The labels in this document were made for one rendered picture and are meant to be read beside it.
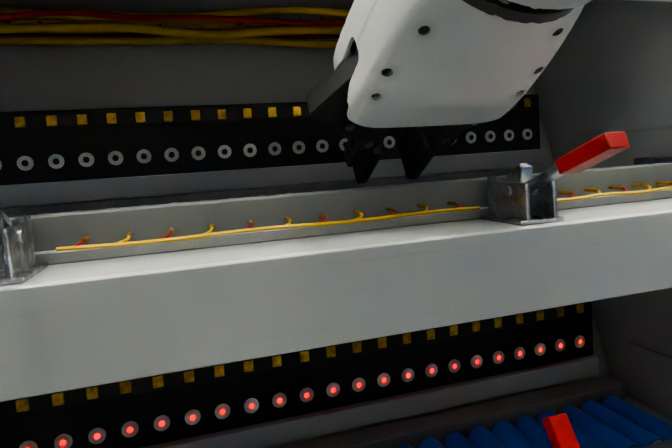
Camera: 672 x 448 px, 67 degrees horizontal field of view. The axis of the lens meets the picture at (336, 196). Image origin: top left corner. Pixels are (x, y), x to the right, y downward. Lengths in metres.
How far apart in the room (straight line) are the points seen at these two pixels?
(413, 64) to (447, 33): 0.02
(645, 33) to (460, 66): 0.27
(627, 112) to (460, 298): 0.29
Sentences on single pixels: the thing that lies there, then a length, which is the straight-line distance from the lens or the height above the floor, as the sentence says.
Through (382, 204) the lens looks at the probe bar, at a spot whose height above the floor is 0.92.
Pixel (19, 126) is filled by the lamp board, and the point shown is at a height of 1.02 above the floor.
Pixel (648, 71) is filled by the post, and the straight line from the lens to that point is 0.50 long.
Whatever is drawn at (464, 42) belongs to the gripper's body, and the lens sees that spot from 0.24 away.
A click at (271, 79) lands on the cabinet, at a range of 0.49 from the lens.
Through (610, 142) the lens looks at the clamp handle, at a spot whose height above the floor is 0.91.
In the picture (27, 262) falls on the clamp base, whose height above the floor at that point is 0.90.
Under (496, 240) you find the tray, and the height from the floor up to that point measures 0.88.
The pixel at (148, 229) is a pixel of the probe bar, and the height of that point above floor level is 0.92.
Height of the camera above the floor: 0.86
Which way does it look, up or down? 13 degrees up
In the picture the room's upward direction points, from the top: 9 degrees counter-clockwise
